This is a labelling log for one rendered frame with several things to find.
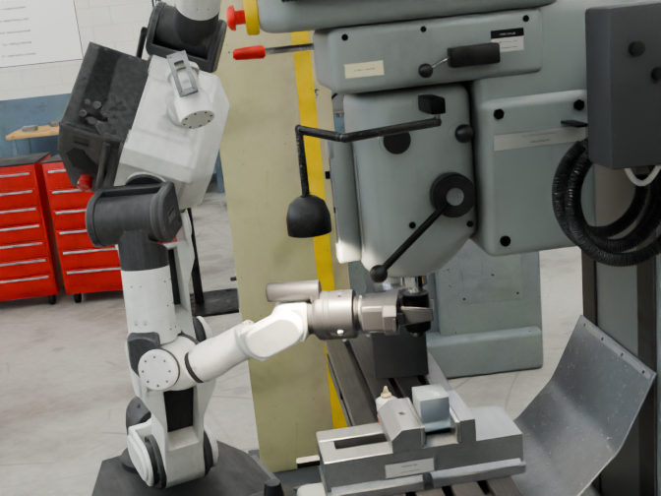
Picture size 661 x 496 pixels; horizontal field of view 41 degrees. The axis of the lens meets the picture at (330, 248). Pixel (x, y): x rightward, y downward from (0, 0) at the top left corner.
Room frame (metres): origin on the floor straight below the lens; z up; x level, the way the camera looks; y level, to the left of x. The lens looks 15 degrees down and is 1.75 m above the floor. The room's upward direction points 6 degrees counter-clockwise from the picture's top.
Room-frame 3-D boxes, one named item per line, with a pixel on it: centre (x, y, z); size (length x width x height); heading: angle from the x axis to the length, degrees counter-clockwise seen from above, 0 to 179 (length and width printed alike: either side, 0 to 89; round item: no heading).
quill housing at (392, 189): (1.49, -0.15, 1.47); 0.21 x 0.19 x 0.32; 6
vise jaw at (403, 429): (1.42, -0.09, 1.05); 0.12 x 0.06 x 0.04; 6
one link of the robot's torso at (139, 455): (2.16, 0.47, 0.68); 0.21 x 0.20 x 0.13; 24
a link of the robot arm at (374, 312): (1.50, -0.05, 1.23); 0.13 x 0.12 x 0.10; 171
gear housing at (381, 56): (1.49, -0.18, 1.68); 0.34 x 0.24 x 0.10; 96
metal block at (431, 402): (1.42, -0.15, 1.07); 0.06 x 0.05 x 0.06; 6
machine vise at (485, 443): (1.42, -0.12, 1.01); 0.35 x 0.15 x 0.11; 96
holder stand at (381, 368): (1.94, -0.13, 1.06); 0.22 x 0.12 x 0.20; 179
